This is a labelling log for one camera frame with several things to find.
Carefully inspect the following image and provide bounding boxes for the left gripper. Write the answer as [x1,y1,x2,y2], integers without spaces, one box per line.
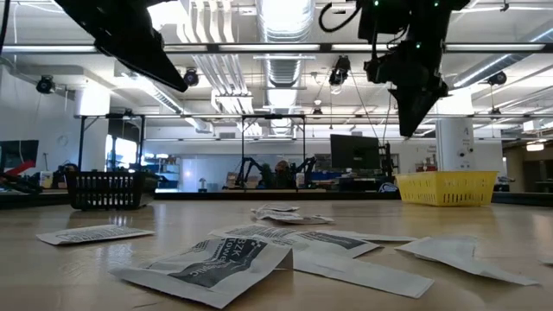
[54,0,189,93]

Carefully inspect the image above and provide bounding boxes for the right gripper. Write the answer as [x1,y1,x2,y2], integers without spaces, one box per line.
[358,0,470,138]

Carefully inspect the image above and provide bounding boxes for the white column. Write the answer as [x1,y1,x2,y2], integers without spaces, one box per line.
[435,116,476,172]

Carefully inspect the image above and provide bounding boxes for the black computer monitor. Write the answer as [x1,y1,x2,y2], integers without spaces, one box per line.
[330,133,380,170]

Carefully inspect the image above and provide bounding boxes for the yellow plastic basket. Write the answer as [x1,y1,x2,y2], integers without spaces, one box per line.
[395,170,499,207]

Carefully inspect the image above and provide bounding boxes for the black overhead beam with lights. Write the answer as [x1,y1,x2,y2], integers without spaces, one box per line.
[0,41,553,54]

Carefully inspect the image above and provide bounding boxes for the black plastic basket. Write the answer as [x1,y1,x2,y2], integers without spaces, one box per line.
[64,166,159,212]

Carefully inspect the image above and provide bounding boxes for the person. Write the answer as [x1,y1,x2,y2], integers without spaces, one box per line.
[274,160,296,189]

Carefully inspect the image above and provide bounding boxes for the black monitor with red shape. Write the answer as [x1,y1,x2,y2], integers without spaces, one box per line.
[0,139,40,176]

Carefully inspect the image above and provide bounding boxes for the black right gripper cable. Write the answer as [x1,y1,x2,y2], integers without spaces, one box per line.
[318,0,362,34]

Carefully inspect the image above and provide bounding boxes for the silver ventilation duct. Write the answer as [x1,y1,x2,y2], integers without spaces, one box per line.
[254,0,316,135]

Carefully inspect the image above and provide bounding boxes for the black hanging cable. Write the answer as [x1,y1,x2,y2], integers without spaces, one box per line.
[0,0,10,55]

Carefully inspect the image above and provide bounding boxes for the black metal table frame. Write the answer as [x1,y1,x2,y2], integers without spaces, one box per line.
[0,188,553,211]

